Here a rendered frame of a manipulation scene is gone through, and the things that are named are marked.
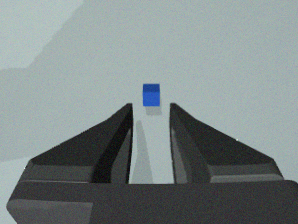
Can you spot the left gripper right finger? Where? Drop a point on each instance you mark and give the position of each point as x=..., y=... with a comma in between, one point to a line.
x=214, y=156

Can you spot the small blue block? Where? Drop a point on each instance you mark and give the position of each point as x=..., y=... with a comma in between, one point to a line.
x=151, y=95

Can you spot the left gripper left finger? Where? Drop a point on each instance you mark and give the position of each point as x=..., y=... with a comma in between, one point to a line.
x=90, y=154

